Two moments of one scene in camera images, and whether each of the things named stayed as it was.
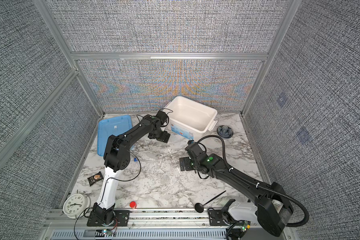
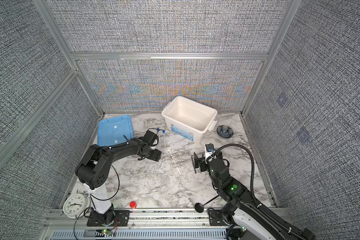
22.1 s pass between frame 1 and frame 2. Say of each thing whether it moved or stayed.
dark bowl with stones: stayed
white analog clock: stayed
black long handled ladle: stayed
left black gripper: moved
